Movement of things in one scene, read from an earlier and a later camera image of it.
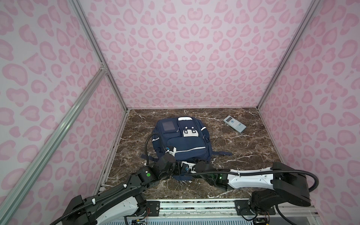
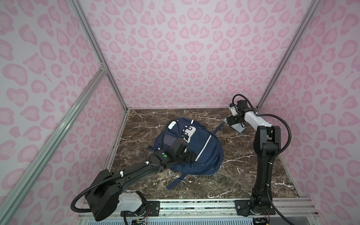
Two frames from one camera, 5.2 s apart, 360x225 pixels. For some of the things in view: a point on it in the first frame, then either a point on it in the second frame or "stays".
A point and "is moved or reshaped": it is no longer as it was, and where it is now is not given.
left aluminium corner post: x=91 y=37 stays
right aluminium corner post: x=300 y=31 stays
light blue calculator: x=235 y=123 stays
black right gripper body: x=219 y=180 to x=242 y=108
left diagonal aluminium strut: x=13 y=199 stays
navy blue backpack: x=187 y=138 is moved or reshaped
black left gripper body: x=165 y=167 to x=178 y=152
